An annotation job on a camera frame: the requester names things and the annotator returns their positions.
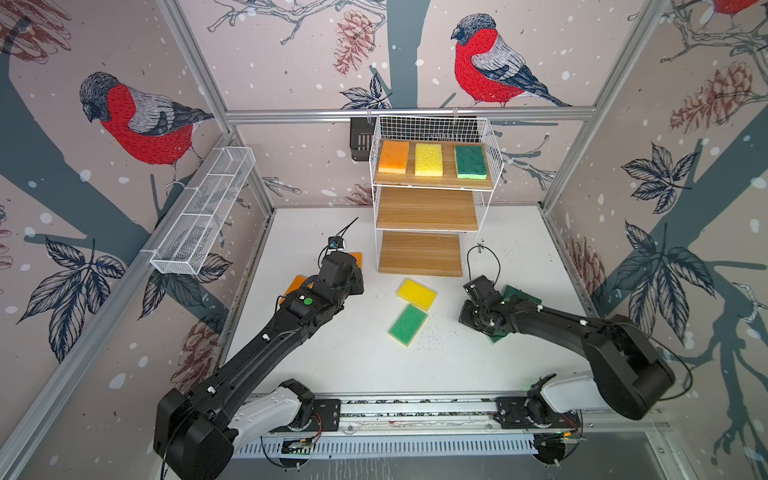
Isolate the dark green sponge front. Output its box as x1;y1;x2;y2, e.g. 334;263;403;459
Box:
488;334;507;344

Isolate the dark green sponge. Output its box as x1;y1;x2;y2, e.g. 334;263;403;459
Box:
488;334;507;344
502;285;542;305

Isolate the light green sponge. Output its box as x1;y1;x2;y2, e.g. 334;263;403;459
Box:
388;304;428;347

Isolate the orange sponge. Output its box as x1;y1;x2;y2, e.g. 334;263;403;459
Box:
285;275;314;296
378;140;410;175
350;252;363;268

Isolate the yellow sponge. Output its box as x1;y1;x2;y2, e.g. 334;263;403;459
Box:
397;278;437;312
414;143;444;178

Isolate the dark green sponge carried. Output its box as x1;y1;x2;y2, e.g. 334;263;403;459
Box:
454;145;488;180

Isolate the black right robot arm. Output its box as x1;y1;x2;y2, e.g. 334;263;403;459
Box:
459;275;676;420

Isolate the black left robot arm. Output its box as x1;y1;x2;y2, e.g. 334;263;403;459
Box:
153;251;364;479

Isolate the middle wooden shelf board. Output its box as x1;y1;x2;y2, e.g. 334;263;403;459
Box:
376;187;478;232

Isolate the top wooden shelf board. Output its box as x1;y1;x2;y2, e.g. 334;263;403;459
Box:
373;141;494;191

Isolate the black box behind shelf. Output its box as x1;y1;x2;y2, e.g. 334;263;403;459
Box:
349;117;375;162

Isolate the dark green sponge right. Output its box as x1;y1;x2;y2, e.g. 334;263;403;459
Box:
502;285;542;305

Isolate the perforated metal vent strip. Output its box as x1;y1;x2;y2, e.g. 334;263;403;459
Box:
234;434;538;462

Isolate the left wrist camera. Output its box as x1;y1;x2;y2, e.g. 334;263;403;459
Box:
327;235;345;251

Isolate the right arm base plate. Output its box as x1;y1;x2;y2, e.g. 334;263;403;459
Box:
493;396;582;430

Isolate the aluminium mounting rail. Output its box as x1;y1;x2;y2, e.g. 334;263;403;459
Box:
161;392;667;436

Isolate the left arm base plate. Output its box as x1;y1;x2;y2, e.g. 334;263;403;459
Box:
275;399;341;434

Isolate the white wire three-tier shelf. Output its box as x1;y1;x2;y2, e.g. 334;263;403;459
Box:
369;115;503;277

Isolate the white wire wall basket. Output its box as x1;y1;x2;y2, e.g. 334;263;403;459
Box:
150;146;255;275

